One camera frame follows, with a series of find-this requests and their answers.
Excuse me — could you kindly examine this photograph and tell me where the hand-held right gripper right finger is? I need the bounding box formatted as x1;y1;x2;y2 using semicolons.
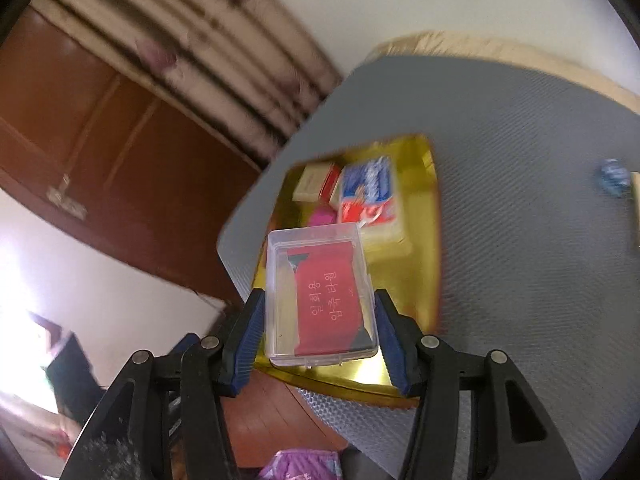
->
374;287;583;480

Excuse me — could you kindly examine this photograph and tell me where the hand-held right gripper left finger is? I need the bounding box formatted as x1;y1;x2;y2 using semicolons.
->
60;287;266;480

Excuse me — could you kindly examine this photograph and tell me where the clear plastic box red card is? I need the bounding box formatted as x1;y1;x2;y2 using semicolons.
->
265;223;379;368

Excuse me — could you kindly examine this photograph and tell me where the gold tray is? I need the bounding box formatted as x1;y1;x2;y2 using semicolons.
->
250;132;443;401

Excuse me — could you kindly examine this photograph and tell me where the purple bag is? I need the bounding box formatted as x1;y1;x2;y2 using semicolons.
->
257;450;346;480

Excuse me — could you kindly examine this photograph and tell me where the pink object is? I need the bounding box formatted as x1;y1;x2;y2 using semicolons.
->
306;205;338;228

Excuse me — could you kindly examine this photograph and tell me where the blue red white packet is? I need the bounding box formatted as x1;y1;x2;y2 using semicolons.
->
336;156;401;226

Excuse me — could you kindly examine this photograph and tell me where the grey textured mat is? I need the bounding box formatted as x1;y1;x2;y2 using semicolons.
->
217;52;640;480

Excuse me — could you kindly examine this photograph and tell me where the dark box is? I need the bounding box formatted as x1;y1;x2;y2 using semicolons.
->
42;332;108;423

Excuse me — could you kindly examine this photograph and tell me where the cream and red small box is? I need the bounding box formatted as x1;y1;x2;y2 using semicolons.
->
292;161;343;207

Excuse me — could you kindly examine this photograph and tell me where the brown wooden door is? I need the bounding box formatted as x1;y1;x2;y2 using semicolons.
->
0;5;263;306

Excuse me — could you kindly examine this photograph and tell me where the small blue object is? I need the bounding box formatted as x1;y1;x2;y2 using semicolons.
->
594;158;630;197

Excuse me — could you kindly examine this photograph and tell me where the beige object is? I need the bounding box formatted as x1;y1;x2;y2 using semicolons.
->
629;171;640;251

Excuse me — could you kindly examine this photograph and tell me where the striped curtain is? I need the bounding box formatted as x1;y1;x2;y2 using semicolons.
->
42;0;343;161

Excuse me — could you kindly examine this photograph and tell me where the metal cabinet handle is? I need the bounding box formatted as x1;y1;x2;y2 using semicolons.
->
46;175;87;218

